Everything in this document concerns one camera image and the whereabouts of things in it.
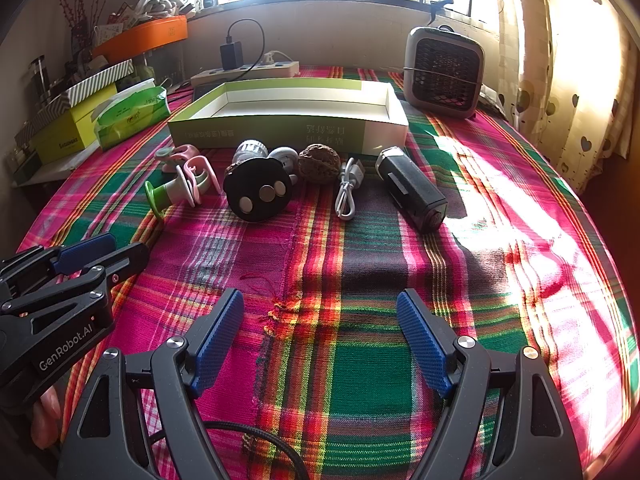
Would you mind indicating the brown walnut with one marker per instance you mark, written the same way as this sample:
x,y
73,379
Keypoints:
x,y
320,162

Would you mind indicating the black rectangular device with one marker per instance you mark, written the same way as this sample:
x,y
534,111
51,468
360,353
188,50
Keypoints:
x,y
410,190

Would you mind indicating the glass jar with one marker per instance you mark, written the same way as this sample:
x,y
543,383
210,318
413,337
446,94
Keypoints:
x,y
39,80

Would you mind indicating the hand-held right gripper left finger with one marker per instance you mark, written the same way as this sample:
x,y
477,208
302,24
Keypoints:
x,y
220,340

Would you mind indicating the black charger adapter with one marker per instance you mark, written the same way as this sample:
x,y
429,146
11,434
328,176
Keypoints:
x,y
231,55

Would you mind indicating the green white cardboard box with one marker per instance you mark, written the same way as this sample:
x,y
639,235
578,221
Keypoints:
x,y
280,135

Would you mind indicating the heart pattern curtain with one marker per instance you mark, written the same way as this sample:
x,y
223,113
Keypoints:
x,y
565,60

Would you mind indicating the person's left hand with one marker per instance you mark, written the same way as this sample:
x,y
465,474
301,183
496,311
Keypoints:
x,y
45,420

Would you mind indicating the plaid tablecloth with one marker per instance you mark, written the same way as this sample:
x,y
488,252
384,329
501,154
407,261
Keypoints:
x,y
350,285

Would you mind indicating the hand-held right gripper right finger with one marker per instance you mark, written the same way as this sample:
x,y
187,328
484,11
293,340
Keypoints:
x,y
422,340

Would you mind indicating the striped white box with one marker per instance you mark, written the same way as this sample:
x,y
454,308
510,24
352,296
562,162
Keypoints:
x,y
95,80

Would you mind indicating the green white clip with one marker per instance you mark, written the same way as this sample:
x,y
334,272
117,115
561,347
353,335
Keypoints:
x,y
162,195

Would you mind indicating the black round magnet disc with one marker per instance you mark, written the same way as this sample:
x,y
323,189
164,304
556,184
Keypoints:
x,y
255,180

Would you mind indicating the white plug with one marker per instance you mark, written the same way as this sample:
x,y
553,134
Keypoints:
x,y
275,56

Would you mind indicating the white flat box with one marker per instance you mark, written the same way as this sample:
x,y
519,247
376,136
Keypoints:
x,y
40,170

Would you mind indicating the yellow box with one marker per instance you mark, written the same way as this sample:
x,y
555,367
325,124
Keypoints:
x,y
65,130

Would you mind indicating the green tissue pack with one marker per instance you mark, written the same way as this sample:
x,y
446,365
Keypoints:
x,y
130,115

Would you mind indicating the small white heater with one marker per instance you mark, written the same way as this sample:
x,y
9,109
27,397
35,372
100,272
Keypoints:
x,y
442,75

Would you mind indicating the white round knob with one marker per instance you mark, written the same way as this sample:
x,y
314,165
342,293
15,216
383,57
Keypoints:
x,y
282,157

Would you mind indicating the white power strip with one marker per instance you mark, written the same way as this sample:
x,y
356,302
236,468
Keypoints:
x,y
250,72

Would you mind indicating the dried branch bouquet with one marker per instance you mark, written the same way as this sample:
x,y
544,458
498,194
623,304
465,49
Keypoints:
x,y
75,15

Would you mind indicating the pink hook clip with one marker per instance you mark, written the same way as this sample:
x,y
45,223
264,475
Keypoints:
x,y
200,170

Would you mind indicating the small jar with silver lid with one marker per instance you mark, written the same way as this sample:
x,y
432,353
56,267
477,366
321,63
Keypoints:
x,y
250,151

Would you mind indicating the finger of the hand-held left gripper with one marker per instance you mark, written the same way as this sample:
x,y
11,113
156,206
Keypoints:
x,y
127,257
82,255

